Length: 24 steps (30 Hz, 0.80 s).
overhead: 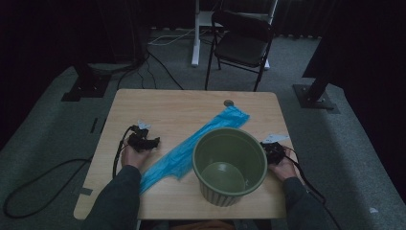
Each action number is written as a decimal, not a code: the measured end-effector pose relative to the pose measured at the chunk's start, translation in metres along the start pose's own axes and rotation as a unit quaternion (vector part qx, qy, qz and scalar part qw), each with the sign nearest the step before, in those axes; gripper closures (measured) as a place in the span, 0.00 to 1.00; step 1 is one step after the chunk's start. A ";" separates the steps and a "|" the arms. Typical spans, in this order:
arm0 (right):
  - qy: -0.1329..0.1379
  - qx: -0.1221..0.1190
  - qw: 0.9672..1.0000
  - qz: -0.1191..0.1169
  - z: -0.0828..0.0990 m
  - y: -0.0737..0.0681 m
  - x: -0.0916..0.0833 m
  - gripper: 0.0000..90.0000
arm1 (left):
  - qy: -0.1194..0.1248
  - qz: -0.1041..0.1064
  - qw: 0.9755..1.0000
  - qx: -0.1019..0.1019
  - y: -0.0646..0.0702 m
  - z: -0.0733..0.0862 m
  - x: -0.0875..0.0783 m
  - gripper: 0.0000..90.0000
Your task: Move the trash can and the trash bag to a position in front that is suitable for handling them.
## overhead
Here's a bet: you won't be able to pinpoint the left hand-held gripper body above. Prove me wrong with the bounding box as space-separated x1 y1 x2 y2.
127 120 151 153

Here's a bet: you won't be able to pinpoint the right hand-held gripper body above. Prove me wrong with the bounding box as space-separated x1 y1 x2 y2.
259 133 290 166

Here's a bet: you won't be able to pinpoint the blue plastic bag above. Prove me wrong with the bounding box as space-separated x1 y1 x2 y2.
139 104 251 196

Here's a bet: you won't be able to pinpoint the green plastic bin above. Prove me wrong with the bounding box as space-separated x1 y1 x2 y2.
192 126 268 208

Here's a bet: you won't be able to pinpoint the person's left hand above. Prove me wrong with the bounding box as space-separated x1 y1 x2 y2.
120 144 151 170

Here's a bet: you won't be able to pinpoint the person's right hand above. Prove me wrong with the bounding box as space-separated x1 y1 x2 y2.
268 154 300 182

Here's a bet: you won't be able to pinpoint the black stand with square base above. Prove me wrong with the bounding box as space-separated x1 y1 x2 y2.
60 61 113 103

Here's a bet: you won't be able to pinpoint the black folding chair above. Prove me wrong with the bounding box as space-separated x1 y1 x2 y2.
204 10 276 93

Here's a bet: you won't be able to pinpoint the left hand-held gripper cable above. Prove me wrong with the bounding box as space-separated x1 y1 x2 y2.
112 126 133 179

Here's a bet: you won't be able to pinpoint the hand-held gripper cable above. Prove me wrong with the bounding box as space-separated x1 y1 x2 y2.
282 146 343 230
112 126 133 179

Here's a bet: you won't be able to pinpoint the right hand-held gripper cable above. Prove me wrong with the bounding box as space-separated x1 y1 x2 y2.
282 146 343 230

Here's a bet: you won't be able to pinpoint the black post with base plate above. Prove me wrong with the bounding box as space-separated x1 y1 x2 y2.
293 32 341 114

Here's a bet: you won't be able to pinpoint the thin black floor cables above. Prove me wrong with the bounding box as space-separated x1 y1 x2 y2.
116 51 185 90

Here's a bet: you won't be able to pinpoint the white floor cable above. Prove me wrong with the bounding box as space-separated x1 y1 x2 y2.
147 28 212 46

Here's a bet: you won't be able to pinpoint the thick black floor cable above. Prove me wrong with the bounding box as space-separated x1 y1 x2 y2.
3 157 94 219

